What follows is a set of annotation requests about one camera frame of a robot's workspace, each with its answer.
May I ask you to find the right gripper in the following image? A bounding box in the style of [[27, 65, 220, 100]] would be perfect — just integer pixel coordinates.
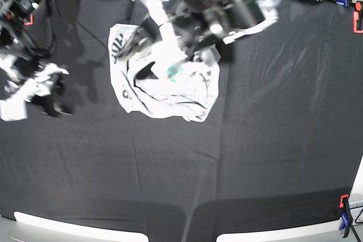
[[5, 63, 74, 117]]

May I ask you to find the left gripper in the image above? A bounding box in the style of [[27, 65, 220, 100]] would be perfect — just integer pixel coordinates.
[[119, 0, 216, 63]]

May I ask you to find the white t-shirt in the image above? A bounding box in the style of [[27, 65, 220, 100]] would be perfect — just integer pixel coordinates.
[[108, 24, 221, 122]]

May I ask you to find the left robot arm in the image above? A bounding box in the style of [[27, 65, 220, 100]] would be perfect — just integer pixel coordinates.
[[115, 0, 282, 62]]

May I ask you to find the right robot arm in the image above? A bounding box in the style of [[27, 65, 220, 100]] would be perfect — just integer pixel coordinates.
[[1, 0, 73, 122]]

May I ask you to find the red clamp far left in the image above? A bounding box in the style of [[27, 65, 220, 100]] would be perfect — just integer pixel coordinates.
[[24, 14, 33, 26]]

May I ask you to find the black table cloth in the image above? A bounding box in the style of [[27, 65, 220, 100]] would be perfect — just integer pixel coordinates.
[[1, 0, 362, 241]]

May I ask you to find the red clamp far right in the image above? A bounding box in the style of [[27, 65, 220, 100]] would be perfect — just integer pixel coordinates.
[[353, 1, 362, 33]]

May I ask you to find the red blue clamp near right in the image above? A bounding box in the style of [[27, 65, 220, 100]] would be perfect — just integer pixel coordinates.
[[339, 194, 353, 239]]

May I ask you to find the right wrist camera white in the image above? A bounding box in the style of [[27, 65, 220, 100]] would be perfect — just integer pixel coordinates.
[[1, 97, 28, 122]]

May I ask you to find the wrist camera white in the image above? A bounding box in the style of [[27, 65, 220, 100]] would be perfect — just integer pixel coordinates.
[[162, 61, 186, 83], [1, 97, 28, 122]]

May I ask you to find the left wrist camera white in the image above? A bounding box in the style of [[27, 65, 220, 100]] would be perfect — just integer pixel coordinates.
[[162, 61, 186, 83]]

